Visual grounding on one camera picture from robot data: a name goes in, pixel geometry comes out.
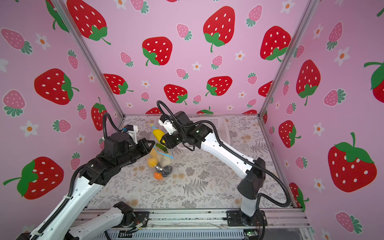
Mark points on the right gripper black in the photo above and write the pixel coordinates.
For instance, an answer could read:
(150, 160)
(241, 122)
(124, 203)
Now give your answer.
(169, 141)

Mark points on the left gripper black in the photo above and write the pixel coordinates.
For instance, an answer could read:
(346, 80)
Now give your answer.
(141, 147)

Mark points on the small yellow lemon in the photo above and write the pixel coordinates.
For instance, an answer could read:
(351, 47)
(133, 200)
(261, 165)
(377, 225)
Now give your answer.
(153, 153)

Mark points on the yellow mango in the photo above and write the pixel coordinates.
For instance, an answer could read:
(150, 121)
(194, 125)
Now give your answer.
(152, 162)

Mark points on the clear zip bag blue zipper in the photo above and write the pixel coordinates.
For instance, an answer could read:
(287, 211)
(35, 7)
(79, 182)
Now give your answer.
(164, 159)

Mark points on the dark purple eggplant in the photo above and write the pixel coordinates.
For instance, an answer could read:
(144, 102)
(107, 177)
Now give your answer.
(166, 171)

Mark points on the orange mandarin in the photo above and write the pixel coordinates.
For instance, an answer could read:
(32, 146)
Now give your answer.
(158, 176)

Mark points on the yellow bell pepper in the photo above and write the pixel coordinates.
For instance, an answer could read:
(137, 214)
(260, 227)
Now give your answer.
(158, 134)

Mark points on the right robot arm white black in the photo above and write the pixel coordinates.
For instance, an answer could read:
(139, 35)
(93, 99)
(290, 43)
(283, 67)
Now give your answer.
(251, 172)

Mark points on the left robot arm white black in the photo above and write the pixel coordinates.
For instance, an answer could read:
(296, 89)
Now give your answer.
(85, 183)

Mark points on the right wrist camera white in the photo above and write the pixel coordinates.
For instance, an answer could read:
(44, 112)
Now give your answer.
(174, 124)

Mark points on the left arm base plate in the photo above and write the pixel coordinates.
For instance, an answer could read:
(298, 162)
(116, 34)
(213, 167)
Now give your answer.
(132, 219)

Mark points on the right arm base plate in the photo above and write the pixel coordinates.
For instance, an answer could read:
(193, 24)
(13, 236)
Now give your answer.
(237, 218)

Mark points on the aluminium rail base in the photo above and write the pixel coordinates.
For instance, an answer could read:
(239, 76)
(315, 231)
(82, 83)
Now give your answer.
(214, 224)

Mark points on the left frame post aluminium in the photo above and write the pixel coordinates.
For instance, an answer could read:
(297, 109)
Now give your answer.
(78, 38)

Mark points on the frame post aluminium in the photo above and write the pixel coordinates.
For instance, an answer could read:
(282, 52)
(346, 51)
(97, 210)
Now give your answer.
(78, 38)
(301, 28)

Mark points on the right frame post aluminium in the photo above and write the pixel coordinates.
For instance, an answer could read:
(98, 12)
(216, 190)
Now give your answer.
(301, 28)

